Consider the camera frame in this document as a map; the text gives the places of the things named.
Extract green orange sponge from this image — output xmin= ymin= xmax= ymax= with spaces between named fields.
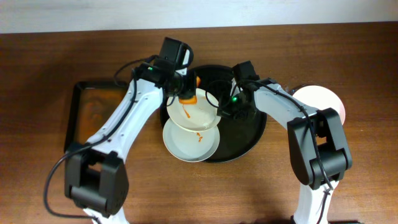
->
xmin=178 ymin=74 xmax=201 ymax=105

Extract cream plate with sauce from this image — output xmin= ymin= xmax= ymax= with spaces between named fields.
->
xmin=167 ymin=88 xmax=221 ymax=132

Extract grey plate with sauce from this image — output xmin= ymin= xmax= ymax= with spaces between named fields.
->
xmin=162 ymin=119 xmax=220 ymax=162

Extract pink plate with sauce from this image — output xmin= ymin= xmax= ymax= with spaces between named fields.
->
xmin=292 ymin=85 xmax=346 ymax=124

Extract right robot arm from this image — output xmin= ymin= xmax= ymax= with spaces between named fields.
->
xmin=229 ymin=79 xmax=353 ymax=223

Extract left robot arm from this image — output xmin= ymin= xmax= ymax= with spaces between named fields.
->
xmin=62 ymin=59 xmax=198 ymax=223

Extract round black tray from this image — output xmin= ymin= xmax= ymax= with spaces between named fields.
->
xmin=160 ymin=65 xmax=267 ymax=163

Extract rectangular black tray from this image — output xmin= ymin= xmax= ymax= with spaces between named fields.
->
xmin=64 ymin=80 xmax=126 ymax=150

